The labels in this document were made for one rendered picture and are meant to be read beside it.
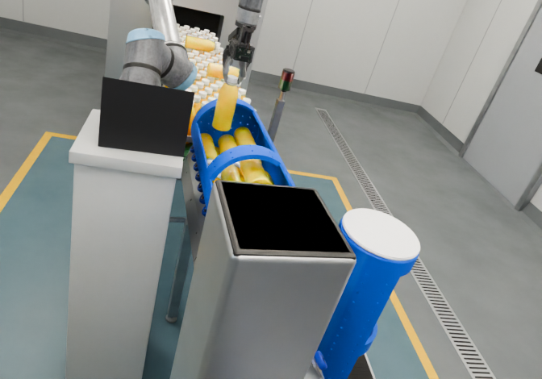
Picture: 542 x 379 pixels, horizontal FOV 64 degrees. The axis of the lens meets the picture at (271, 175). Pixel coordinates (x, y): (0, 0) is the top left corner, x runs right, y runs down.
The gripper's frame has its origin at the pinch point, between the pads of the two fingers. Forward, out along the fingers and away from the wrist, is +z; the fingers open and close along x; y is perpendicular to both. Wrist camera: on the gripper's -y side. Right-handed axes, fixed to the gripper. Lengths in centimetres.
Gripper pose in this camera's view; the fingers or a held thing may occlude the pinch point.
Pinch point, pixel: (231, 78)
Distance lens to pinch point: 159.5
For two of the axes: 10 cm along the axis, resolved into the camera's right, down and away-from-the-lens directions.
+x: 9.4, 1.0, 3.4
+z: -2.5, 8.5, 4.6
